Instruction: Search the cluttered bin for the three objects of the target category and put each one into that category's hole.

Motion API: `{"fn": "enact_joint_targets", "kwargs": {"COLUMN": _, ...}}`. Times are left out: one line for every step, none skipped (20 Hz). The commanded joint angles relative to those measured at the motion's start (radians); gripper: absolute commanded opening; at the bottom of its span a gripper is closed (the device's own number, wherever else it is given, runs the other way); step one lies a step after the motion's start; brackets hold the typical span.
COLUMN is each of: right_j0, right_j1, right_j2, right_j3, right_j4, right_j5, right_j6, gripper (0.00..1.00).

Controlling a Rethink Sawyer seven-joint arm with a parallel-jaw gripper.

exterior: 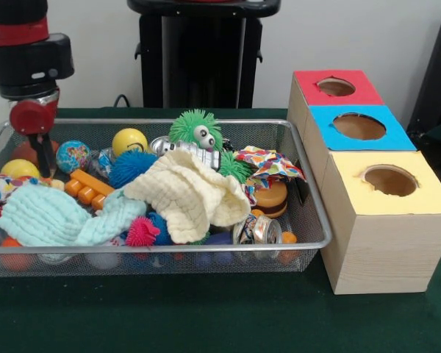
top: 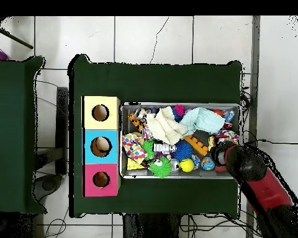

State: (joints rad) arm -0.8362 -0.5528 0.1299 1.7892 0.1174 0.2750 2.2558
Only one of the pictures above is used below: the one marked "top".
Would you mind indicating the cream waffle cloth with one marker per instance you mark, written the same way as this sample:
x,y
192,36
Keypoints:
x,y
166,126

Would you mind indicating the silver toy robot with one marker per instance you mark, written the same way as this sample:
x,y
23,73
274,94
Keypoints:
x,y
164,148

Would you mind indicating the white multicolour dotted cloth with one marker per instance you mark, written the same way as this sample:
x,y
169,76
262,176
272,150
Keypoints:
x,y
228,133
132,147

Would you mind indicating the green fuzzy toy with eyes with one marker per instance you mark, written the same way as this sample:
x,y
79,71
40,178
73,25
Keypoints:
x,y
161,169

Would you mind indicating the orange plastic grid tray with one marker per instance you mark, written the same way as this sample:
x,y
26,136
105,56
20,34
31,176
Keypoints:
x,y
196,145

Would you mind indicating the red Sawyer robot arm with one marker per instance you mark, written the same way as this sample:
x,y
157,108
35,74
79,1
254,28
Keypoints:
x,y
270,191

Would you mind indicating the wooden box with three holes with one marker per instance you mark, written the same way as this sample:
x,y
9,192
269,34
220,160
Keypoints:
x,y
109,124

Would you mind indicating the blue spiky ball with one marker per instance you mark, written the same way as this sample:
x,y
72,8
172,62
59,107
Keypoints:
x,y
183,150

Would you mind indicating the dark green tablecloth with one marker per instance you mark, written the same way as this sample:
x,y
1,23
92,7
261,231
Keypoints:
x,y
10,136
159,84

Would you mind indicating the yellow ball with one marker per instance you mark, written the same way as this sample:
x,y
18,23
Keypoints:
x,y
186,165

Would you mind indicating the mint green cloth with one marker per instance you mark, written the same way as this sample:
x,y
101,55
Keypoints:
x,y
208,121

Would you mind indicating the blue globe print ball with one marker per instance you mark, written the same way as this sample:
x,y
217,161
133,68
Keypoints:
x,y
207,164

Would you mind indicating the grey rounded floor object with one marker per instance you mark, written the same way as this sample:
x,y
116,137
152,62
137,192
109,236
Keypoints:
x,y
48,184

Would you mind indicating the black tripod leg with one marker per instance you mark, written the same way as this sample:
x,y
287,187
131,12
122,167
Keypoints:
x,y
15,39

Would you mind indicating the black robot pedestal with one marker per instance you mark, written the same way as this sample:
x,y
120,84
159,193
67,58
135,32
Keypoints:
x,y
151,225

